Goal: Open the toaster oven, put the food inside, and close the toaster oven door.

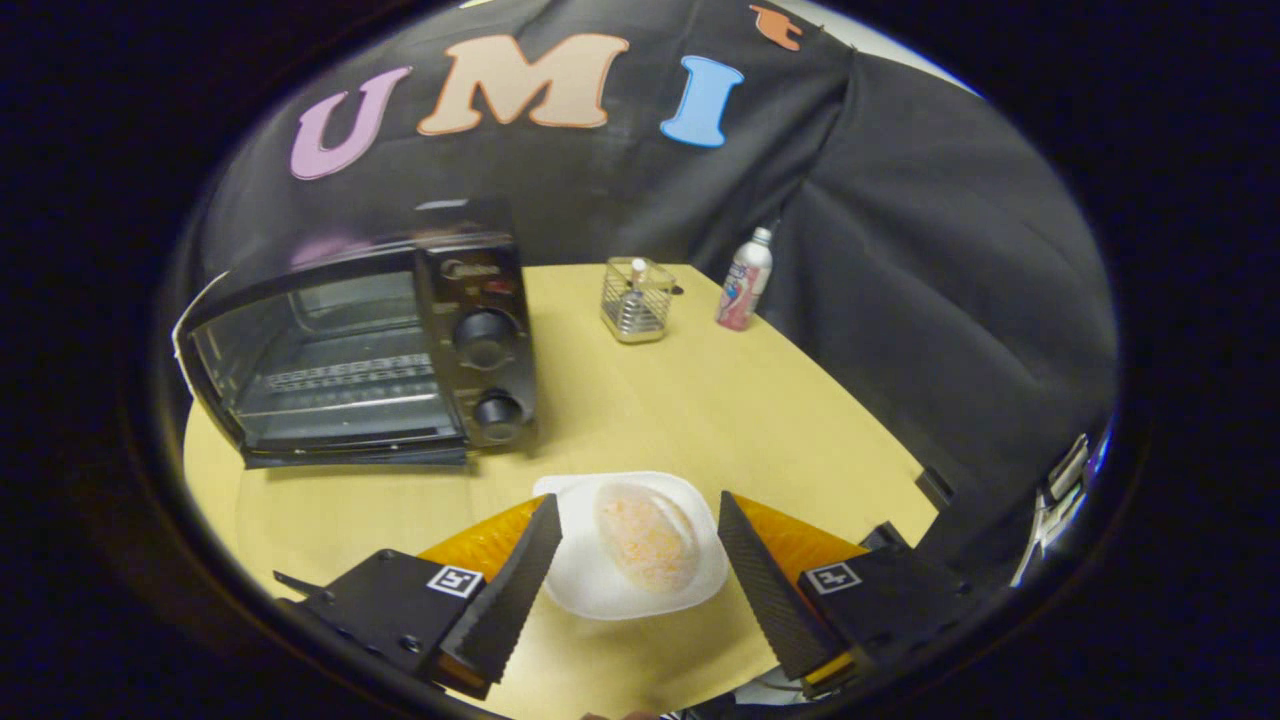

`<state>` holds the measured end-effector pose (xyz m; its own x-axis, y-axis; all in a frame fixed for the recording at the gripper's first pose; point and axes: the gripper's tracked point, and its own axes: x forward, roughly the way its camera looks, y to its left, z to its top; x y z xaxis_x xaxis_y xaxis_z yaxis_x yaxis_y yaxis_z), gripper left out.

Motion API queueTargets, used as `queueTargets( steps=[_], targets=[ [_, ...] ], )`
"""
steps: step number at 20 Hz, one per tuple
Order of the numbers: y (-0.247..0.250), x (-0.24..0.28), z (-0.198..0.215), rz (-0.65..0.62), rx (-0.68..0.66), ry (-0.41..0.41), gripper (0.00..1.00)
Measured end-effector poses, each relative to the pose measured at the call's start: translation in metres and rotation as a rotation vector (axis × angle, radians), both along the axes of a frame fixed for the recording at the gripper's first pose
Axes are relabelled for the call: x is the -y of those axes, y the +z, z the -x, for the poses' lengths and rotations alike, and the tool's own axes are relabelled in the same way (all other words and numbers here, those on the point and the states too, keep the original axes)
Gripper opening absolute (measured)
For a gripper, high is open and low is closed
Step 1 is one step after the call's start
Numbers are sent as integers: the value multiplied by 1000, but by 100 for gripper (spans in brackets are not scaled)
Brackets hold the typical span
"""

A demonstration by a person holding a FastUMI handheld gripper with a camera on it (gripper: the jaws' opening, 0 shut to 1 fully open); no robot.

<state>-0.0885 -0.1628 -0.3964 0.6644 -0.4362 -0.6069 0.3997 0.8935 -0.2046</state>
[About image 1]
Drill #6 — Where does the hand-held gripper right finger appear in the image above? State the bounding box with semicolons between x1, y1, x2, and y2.
718;490;986;699

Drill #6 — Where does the pink label drink bottle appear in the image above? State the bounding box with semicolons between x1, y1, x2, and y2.
715;227;774;332

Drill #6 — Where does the metal wire basket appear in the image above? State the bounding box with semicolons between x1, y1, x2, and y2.
600;257;681;345

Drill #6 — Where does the white foam plate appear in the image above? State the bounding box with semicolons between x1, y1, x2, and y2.
532;471;730;621

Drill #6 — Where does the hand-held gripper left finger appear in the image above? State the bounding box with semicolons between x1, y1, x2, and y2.
272;494;563;701

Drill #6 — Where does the black backdrop cloth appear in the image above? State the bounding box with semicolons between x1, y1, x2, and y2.
165;0;1119;591

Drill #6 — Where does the black table clamp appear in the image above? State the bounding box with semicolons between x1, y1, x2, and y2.
915;465;956;511

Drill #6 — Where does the black toaster oven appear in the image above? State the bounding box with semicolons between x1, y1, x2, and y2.
172;200;541;471

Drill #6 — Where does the orange breaded croquette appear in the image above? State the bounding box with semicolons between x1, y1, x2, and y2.
594;482;701;594

